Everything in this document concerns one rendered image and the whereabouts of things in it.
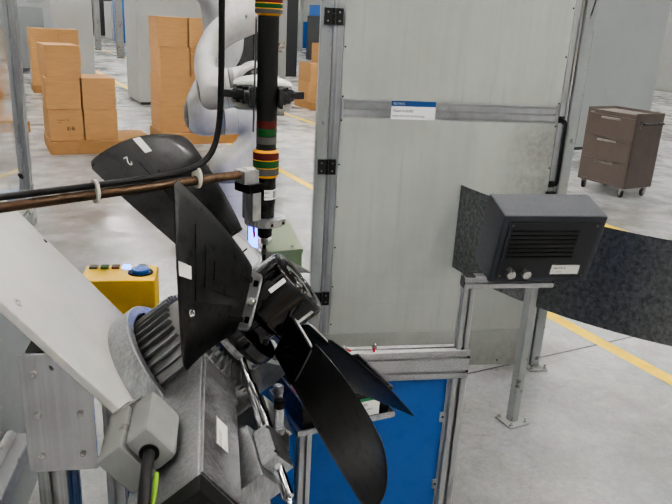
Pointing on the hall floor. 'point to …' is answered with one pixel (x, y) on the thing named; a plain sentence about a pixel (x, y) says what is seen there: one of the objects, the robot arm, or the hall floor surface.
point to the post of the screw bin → (302, 469)
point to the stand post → (55, 481)
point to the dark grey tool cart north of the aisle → (620, 147)
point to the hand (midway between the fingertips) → (265, 97)
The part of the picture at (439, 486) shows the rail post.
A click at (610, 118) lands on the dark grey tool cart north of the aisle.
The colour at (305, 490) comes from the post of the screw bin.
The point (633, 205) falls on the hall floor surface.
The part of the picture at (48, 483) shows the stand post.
